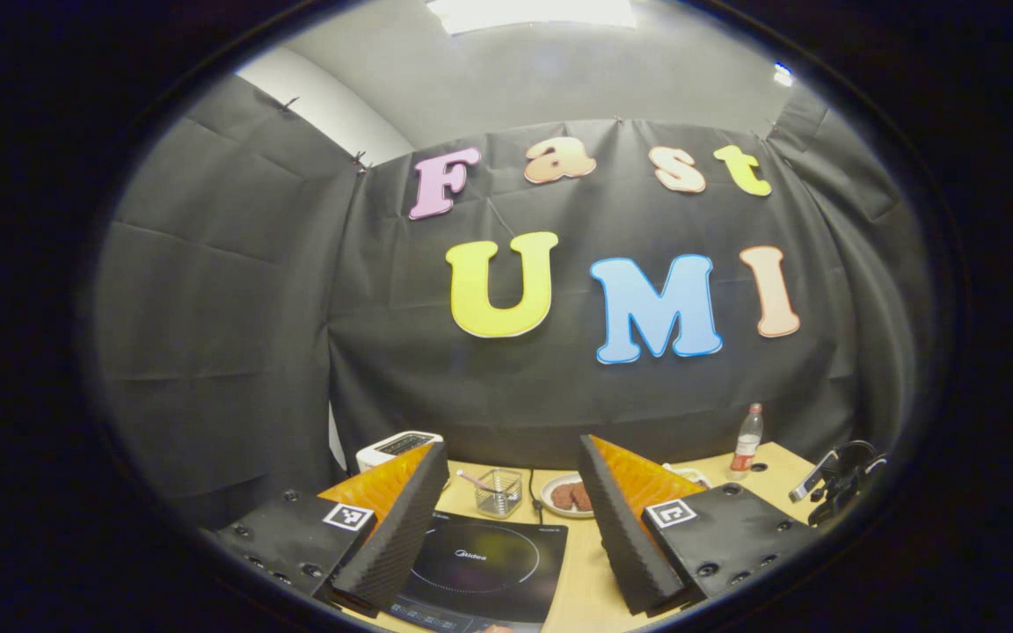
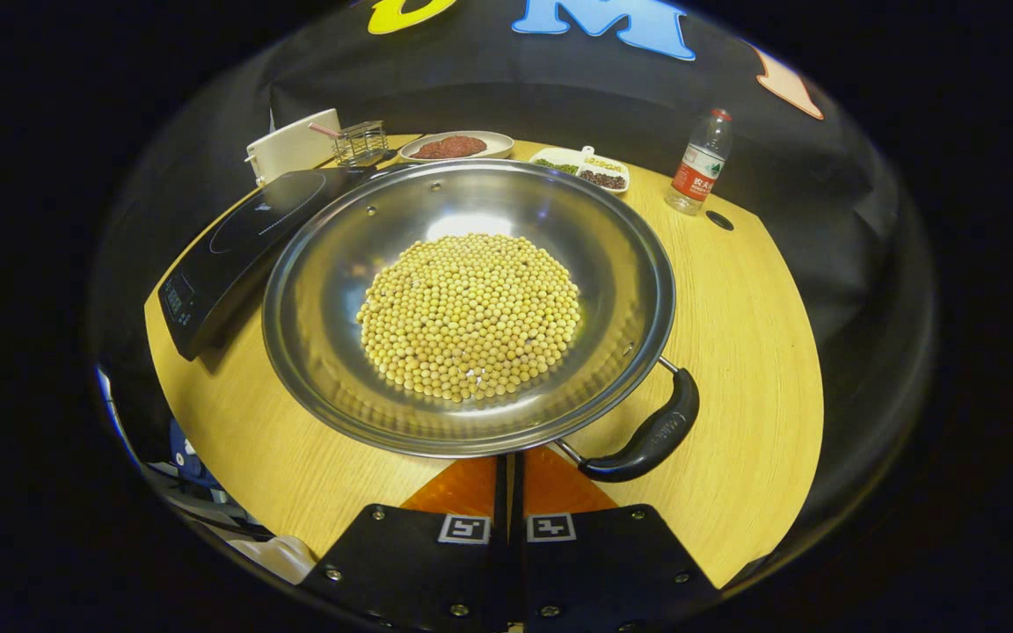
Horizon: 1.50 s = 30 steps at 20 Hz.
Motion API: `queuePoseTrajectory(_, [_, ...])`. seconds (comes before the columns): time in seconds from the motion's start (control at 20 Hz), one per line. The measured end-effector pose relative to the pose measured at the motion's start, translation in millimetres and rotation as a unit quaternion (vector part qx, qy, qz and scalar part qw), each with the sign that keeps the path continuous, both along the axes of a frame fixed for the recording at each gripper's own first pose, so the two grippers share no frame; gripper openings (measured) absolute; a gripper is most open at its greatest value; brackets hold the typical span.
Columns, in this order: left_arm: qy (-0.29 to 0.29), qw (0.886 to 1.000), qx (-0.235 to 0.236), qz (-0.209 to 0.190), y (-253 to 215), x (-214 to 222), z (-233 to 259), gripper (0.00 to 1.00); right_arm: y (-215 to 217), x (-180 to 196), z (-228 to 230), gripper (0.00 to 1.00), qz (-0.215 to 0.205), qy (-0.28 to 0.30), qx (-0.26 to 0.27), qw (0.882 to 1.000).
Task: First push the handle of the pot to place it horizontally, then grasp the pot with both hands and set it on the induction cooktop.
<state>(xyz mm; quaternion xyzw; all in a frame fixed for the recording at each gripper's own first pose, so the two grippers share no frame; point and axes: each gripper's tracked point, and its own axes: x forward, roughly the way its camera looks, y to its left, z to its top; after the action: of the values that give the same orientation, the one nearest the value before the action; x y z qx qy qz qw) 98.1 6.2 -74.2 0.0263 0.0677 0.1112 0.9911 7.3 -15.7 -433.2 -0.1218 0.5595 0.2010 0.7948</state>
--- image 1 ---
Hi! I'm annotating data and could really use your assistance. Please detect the wire mesh basket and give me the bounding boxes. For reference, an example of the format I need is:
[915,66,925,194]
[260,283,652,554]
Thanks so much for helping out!
[474,469,525,518]

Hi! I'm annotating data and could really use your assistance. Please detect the white toaster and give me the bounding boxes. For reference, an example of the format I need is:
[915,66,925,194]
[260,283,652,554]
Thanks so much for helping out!
[355,431,444,473]

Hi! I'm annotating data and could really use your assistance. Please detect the large ceiling light panel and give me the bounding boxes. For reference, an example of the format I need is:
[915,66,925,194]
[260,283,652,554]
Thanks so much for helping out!
[427,0,639,34]

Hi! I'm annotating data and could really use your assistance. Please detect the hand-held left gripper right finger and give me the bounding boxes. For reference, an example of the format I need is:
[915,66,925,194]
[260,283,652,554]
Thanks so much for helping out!
[579,433,824,616]

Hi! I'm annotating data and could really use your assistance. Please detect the white round plate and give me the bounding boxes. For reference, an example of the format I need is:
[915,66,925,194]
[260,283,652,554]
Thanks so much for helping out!
[540,473,595,520]

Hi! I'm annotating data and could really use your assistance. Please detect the black backdrop cloth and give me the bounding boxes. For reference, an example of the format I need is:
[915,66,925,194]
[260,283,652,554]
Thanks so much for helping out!
[89,75,934,528]

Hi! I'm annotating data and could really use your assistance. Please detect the clear plastic water bottle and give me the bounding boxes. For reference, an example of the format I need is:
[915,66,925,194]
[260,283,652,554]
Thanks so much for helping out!
[729,403,764,480]

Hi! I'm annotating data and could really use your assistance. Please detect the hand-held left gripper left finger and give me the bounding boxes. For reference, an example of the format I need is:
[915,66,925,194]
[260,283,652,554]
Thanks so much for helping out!
[215,441,450,615]

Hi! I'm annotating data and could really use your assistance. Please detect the raw red meat slices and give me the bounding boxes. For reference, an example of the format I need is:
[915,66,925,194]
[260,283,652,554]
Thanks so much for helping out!
[550,482,594,513]

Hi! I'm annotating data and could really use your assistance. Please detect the black induction cooktop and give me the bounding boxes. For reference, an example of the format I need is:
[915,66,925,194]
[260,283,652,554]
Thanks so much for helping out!
[388,512,569,633]

